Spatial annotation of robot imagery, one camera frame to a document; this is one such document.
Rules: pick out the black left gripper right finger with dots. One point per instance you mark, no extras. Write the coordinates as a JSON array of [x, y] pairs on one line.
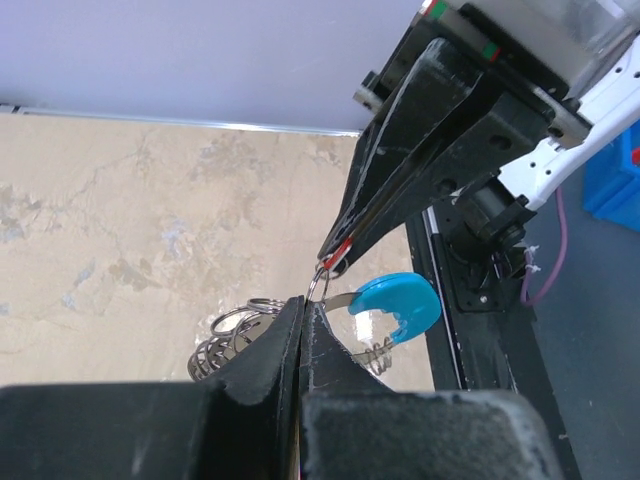
[[354, 427]]

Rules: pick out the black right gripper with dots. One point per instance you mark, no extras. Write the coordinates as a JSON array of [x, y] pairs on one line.
[[435, 137]]

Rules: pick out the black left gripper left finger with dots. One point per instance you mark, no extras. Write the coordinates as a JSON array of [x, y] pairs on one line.
[[239, 423]]

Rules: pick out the red key tag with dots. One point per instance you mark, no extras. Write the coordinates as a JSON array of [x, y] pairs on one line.
[[331, 262]]

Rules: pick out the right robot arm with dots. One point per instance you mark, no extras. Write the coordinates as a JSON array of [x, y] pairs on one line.
[[611, 105]]

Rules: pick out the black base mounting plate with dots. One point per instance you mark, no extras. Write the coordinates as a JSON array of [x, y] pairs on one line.
[[485, 337]]

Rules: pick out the blue plastic storage bin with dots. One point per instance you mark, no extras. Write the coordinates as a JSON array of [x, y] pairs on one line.
[[611, 181]]

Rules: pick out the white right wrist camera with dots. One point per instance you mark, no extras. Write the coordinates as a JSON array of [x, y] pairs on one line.
[[580, 41]]

